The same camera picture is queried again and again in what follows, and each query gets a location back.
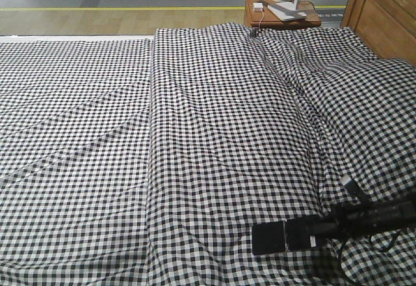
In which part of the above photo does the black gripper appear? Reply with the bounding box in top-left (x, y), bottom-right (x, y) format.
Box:
top-left (307, 203), bottom-right (398, 236)

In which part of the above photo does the black smartphone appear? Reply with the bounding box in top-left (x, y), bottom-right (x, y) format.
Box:
top-left (251, 216), bottom-right (326, 256)

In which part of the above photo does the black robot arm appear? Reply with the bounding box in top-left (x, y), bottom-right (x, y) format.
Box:
top-left (307, 193), bottom-right (415, 239)

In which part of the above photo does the checkered bed sheet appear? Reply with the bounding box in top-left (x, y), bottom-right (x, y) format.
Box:
top-left (1, 40), bottom-right (153, 285)

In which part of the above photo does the checkered duvet cover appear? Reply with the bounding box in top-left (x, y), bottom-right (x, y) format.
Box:
top-left (146, 24), bottom-right (415, 285)

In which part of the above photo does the wooden nightstand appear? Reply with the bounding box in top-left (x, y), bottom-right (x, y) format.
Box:
top-left (244, 0), bottom-right (322, 29)

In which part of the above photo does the wooden headboard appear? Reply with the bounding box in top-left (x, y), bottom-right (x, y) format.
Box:
top-left (341, 0), bottom-right (415, 65)

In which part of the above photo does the white charger adapter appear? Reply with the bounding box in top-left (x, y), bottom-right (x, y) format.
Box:
top-left (253, 2), bottom-right (263, 12)

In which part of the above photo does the black camera cable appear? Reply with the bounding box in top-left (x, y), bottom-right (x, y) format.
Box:
top-left (336, 227), bottom-right (404, 286)

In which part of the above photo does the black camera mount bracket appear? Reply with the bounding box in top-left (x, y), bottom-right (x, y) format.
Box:
top-left (348, 182), bottom-right (371, 204)

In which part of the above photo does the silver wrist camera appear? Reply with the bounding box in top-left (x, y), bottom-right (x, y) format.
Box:
top-left (341, 175), bottom-right (357, 193)

